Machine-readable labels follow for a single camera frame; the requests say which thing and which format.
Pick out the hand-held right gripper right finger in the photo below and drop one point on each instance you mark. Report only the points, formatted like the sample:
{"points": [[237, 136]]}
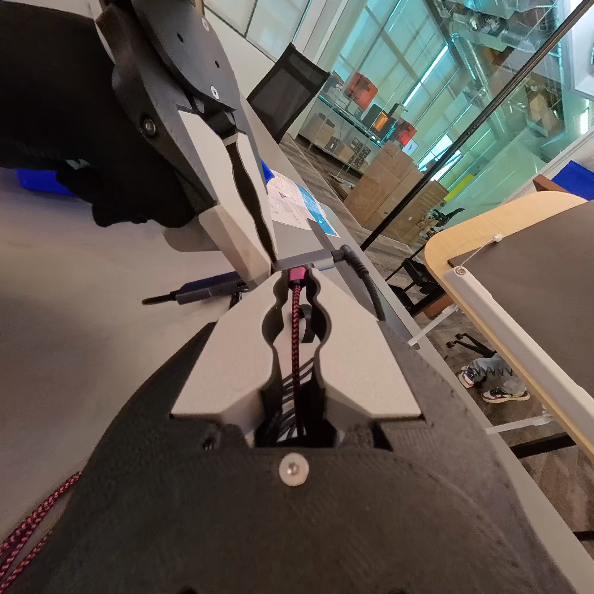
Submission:
{"points": [[366, 366]]}

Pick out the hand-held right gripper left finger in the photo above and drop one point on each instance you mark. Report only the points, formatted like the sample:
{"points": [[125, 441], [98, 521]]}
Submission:
{"points": [[222, 366]]}

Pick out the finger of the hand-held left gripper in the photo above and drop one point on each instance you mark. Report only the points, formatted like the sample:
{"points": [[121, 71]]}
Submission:
{"points": [[260, 197], [209, 162]]}

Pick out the person's left forearm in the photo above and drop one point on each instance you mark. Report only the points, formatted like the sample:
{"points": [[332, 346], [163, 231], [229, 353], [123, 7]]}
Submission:
{"points": [[46, 93]]}

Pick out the person's left hand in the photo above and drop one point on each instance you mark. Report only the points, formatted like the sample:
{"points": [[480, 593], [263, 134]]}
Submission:
{"points": [[139, 195]]}

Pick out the white printed paper sheet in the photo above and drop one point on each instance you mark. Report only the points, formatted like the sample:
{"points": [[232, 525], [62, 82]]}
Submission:
{"points": [[292, 204]]}

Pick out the black mesh office chair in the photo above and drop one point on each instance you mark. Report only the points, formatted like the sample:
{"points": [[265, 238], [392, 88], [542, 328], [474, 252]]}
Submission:
{"points": [[287, 93]]}

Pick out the black chair wheel base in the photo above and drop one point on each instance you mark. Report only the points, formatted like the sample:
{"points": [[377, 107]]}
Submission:
{"points": [[473, 343]]}

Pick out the brown cardboard box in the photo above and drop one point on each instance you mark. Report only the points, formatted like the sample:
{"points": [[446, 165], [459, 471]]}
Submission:
{"points": [[380, 185], [417, 213]]}

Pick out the orange 3d printer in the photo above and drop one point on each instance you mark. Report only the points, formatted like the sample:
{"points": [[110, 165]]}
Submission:
{"points": [[359, 90], [404, 132], [380, 120]]}

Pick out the plain blue plastic bin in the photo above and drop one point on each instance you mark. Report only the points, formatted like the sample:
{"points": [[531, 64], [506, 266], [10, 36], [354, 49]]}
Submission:
{"points": [[41, 183]]}

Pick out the black metal pole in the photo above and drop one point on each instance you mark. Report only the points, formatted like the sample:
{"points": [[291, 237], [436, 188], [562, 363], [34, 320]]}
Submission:
{"points": [[434, 169]]}

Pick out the dark board with wooden rim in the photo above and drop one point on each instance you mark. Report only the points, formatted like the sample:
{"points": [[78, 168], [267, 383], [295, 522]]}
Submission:
{"points": [[533, 287]]}

